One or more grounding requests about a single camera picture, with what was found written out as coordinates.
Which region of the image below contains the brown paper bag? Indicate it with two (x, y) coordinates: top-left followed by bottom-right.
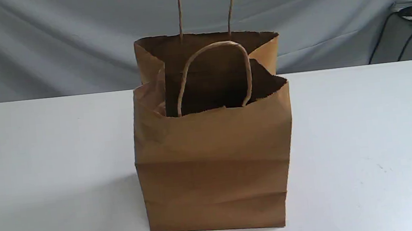
(133, 0), (292, 231)

